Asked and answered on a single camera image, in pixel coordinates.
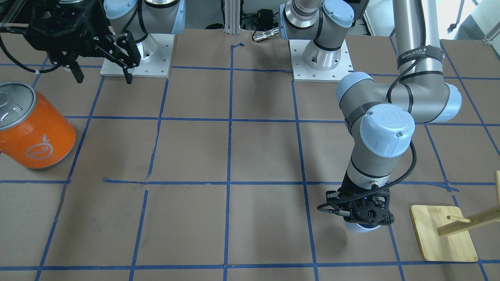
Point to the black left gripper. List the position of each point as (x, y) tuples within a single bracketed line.
[(346, 191)]

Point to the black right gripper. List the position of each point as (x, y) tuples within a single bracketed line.
[(86, 38)]

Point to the light blue plastic cup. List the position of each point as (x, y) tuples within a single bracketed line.
[(360, 228)]

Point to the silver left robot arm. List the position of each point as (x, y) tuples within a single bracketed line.
[(381, 118)]

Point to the wooden mug rack stand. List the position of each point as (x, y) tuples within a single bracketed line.
[(464, 231)]

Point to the orange soda can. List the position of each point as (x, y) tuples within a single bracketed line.
[(32, 131)]

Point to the aluminium frame post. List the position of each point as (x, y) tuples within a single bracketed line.
[(231, 16)]

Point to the black power adapter with cables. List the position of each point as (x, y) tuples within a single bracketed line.
[(262, 20)]

